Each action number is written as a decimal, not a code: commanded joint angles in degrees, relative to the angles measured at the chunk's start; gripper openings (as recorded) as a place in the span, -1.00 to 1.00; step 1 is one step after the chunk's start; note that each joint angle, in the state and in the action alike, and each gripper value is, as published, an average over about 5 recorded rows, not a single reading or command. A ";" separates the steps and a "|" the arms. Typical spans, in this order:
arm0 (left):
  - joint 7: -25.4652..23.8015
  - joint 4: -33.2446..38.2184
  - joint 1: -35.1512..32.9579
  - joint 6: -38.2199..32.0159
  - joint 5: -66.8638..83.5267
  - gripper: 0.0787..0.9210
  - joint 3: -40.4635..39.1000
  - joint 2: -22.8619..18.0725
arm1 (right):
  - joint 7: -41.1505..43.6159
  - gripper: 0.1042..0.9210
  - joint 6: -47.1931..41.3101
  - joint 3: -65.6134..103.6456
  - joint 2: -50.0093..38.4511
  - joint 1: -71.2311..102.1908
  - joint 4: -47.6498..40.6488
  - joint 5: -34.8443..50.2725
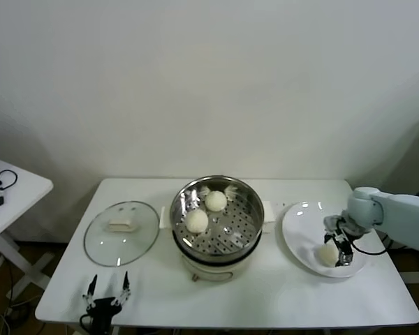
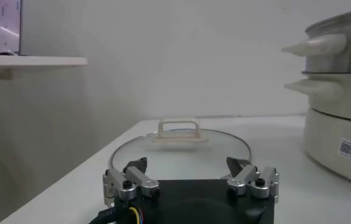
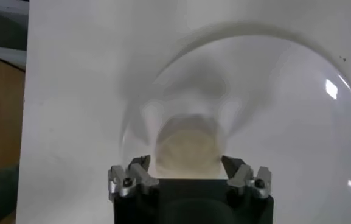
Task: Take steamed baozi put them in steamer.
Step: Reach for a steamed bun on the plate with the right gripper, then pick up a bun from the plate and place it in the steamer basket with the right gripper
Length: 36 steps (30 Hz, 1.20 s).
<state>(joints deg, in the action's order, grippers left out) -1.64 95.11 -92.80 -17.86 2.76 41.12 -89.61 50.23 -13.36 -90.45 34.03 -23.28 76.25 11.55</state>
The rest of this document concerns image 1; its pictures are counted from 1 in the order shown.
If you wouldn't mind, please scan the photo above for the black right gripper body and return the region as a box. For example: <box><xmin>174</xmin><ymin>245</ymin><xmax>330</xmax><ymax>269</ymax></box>
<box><xmin>330</xmin><ymin>227</ymin><xmax>354</xmax><ymax>258</ymax></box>

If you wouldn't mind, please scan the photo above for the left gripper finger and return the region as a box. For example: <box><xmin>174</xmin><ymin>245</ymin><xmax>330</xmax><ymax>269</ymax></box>
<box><xmin>82</xmin><ymin>274</ymin><xmax>98</xmax><ymax>311</ymax></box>
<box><xmin>112</xmin><ymin>271</ymin><xmax>131</xmax><ymax>308</ymax></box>

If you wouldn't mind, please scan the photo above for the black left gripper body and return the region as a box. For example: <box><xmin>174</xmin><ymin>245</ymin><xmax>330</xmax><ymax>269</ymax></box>
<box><xmin>87</xmin><ymin>298</ymin><xmax>124</xmax><ymax>335</ymax></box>

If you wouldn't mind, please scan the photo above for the white steamed baozi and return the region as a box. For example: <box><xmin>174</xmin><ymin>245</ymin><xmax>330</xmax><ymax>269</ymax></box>
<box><xmin>316</xmin><ymin>243</ymin><xmax>339</xmax><ymax>268</ymax></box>
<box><xmin>184</xmin><ymin>209</ymin><xmax>210</xmax><ymax>234</ymax></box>
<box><xmin>205</xmin><ymin>190</ymin><xmax>228</xmax><ymax>212</ymax></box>

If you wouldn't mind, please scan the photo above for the stainless steel steamer basket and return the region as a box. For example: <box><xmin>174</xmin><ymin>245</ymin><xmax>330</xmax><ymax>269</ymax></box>
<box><xmin>159</xmin><ymin>175</ymin><xmax>277</xmax><ymax>258</ymax></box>

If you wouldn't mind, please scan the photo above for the white round plate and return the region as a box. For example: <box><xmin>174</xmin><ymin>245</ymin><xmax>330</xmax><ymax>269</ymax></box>
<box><xmin>281</xmin><ymin>201</ymin><xmax>369</xmax><ymax>279</ymax></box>

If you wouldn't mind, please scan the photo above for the white furniture foot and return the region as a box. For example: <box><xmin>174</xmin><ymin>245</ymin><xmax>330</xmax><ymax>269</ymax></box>
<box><xmin>401</xmin><ymin>253</ymin><xmax>419</xmax><ymax>284</ymax></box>

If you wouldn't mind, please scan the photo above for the cream electric cooking pot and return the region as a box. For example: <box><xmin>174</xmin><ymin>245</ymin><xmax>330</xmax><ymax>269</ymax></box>
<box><xmin>170</xmin><ymin>223</ymin><xmax>265</xmax><ymax>283</ymax></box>

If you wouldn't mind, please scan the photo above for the white side table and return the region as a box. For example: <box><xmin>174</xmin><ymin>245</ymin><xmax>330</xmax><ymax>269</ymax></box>
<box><xmin>0</xmin><ymin>156</ymin><xmax>54</xmax><ymax>290</ymax></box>

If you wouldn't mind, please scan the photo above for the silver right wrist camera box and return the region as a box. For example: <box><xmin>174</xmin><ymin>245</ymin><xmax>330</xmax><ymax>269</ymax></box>
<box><xmin>323</xmin><ymin>215</ymin><xmax>348</xmax><ymax>233</ymax></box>

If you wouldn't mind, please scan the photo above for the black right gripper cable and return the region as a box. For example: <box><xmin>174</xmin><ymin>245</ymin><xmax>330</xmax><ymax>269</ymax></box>
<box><xmin>351</xmin><ymin>235</ymin><xmax>392</xmax><ymax>256</ymax></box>

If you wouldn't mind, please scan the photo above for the glass lid with cream handle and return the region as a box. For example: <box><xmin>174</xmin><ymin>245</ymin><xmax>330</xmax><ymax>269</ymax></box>
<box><xmin>82</xmin><ymin>200</ymin><xmax>161</xmax><ymax>268</ymax></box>

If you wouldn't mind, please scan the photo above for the black floor cable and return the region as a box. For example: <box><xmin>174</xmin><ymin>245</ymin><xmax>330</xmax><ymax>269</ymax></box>
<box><xmin>3</xmin><ymin>258</ymin><xmax>17</xmax><ymax>301</ymax></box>

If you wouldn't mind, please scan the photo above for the black looped cable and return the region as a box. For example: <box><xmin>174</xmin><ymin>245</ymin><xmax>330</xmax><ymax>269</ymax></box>
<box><xmin>0</xmin><ymin>170</ymin><xmax>18</xmax><ymax>191</ymax></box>

